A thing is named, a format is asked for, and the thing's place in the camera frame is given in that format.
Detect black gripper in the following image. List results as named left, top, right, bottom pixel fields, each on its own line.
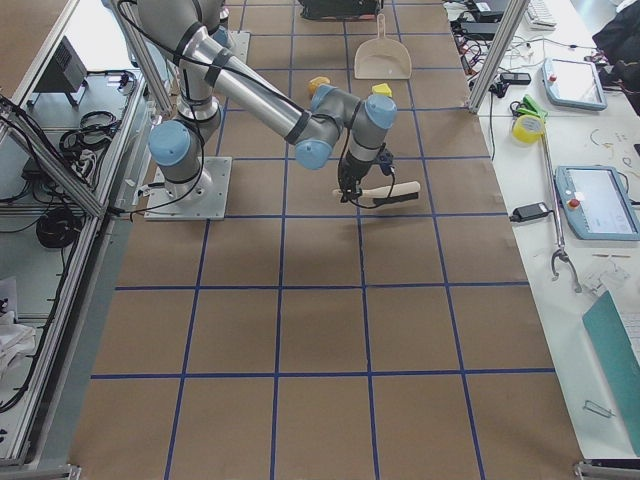
left=338, top=151, right=374, bottom=196

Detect beige hand brush black bristles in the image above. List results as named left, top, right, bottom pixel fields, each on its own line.
left=332, top=181, right=421, bottom=209

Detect beige plastic dustpan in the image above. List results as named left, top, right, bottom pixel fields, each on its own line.
left=354, top=13, right=412, bottom=80

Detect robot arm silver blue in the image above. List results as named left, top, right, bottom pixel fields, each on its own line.
left=137, top=1, right=401, bottom=204

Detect yellow sponge piece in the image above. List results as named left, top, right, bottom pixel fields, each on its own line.
left=371, top=83, right=393, bottom=98

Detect yellow orange potato toy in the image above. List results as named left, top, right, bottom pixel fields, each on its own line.
left=307, top=76, right=331, bottom=98

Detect black power adapter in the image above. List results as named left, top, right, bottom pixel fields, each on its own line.
left=509, top=202, right=551, bottom=223

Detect yellow tape roll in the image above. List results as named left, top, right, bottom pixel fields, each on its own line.
left=511, top=115, right=545, bottom=145

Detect green plastic clamp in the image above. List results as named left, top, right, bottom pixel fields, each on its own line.
left=515, top=94, right=548, bottom=122

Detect metal reacher grabber tool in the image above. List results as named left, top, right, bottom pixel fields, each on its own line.
left=541, top=133, right=582, bottom=294

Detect teach pendant far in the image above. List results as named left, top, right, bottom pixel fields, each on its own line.
left=541, top=58, right=608, bottom=111

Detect teach pendant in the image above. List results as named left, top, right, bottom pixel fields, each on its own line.
left=555, top=166, right=639, bottom=241
left=541, top=58, right=608, bottom=111

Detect teach pendant near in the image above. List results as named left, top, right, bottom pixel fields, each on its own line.
left=555, top=166, right=639, bottom=241

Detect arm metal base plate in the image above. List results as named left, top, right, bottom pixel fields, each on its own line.
left=209, top=27, right=250, bottom=75
left=144, top=156, right=232, bottom=221

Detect aluminium frame post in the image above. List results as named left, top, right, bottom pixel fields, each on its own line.
left=468, top=0, right=528, bottom=114

